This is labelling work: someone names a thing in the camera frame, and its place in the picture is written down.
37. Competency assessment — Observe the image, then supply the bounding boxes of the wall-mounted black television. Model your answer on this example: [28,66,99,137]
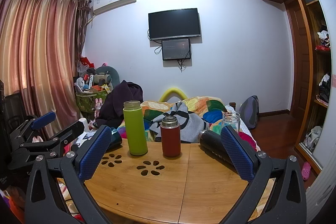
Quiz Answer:
[148,8,202,41]

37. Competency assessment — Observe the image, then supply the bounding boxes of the pink striped curtain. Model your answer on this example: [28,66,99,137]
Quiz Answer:
[0,0,89,141]

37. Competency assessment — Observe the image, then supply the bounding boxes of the black thermos cup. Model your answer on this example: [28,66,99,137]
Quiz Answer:
[198,130,237,170]

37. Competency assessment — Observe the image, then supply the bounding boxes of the wooden door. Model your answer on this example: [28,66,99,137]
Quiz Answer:
[284,0,313,119]

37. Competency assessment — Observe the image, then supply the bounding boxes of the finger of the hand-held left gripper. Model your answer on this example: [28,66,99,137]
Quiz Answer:
[19,120,85,159]
[10,111,56,141]

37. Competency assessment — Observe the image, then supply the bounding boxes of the grey patterned garment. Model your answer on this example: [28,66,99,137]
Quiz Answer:
[149,101,211,142]

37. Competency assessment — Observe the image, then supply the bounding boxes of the red thermos cup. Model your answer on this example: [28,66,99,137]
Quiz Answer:
[160,116,181,158]

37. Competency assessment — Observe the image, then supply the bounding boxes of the round wooden table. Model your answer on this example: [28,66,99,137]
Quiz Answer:
[56,139,275,224]

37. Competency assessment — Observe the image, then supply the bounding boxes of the red plastic bag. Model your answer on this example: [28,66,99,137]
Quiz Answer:
[80,55,95,69]

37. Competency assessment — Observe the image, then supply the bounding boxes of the green thermos cup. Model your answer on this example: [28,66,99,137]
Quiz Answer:
[123,100,148,156]

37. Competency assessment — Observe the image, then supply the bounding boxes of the pink clog shoe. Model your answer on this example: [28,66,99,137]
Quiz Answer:
[301,161,311,181]

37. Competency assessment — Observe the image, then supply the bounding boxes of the green basket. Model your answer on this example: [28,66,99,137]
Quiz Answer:
[75,90,109,113]

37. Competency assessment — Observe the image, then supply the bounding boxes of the grey plush pillow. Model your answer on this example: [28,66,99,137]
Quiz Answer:
[94,65,119,86]

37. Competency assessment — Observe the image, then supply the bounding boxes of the clear glass cup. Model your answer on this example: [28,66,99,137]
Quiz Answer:
[222,112,241,133]

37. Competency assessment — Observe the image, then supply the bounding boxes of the small black monitor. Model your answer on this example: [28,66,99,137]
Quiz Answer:
[161,38,191,61]

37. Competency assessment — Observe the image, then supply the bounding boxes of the yellow foam tube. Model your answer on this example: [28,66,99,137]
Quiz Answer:
[159,87,190,103]

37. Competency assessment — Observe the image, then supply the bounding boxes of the wooden wardrobe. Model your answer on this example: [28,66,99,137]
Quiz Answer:
[246,0,336,180]

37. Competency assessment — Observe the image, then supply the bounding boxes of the colourful patchwork blanket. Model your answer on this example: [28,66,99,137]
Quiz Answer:
[117,96,259,151]

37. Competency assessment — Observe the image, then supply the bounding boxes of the black chair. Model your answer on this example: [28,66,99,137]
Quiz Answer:
[4,93,30,128]

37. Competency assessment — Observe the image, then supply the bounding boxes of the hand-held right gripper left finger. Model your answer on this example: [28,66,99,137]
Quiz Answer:
[24,125,113,224]

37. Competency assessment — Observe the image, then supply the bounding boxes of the grey bag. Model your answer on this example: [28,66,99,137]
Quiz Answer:
[304,125,324,151]

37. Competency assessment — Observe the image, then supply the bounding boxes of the dark purple jacket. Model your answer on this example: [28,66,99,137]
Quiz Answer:
[98,80,144,128]

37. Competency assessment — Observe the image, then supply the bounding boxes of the grey backpack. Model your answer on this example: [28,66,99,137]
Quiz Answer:
[238,95,260,130]

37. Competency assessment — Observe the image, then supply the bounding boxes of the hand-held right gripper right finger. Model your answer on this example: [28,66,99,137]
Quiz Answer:
[218,125,307,224]

